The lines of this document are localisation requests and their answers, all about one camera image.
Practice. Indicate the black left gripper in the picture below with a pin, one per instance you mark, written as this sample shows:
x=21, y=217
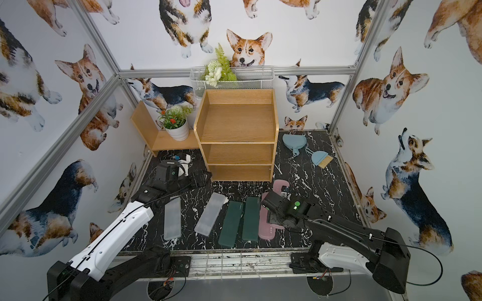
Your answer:
x=194, y=179

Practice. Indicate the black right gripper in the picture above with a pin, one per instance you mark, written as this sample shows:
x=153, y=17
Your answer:
x=273, y=214

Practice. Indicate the pink pencil case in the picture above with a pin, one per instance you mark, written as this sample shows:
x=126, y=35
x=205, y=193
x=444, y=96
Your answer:
x=267, y=231
x=281, y=187

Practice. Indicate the dark green pencil case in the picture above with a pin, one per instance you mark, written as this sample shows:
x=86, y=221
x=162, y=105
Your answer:
x=231, y=223
x=251, y=219

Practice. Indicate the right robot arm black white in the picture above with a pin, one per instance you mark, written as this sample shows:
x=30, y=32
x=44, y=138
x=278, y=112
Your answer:
x=383, y=255

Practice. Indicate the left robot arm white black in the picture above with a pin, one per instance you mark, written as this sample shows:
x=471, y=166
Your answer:
x=89, y=276

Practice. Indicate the left translucent white pencil case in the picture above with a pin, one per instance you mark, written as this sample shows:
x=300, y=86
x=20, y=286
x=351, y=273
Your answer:
x=173, y=219

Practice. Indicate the translucent white pencil case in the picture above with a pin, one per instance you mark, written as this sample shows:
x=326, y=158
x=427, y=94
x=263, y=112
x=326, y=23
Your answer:
x=210, y=214
x=173, y=219

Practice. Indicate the low wooden corner shelf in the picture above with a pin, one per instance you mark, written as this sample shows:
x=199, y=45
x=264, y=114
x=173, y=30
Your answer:
x=155, y=139

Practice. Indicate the right translucent white pencil case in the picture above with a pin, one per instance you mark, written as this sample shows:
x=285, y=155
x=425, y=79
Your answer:
x=210, y=214

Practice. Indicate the wooden three-tier shelf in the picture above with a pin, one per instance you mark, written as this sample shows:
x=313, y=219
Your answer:
x=237, y=132

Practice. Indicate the red flower plant white pot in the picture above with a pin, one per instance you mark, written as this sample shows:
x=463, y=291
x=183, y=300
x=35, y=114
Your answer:
x=175, y=121

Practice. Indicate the light blue hand brush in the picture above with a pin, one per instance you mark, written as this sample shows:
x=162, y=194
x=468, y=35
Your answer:
x=319, y=158

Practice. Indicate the light blue dustpan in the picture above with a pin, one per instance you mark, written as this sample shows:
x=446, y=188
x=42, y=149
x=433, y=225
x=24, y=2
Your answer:
x=294, y=143

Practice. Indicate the white flowers with fern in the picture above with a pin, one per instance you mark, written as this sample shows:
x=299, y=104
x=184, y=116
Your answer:
x=218, y=70

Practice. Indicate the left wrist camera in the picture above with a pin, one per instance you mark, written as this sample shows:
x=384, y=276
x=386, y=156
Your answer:
x=184, y=159

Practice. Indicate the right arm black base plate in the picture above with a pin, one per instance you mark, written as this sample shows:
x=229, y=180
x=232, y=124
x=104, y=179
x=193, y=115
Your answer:
x=305, y=263

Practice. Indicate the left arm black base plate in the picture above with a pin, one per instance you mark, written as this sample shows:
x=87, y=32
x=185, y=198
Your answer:
x=177, y=266

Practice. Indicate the aluminium frame rails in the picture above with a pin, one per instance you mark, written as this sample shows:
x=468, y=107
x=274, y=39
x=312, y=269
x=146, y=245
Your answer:
x=31, y=183

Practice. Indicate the white wire basket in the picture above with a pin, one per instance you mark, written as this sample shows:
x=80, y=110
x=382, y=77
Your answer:
x=259, y=77

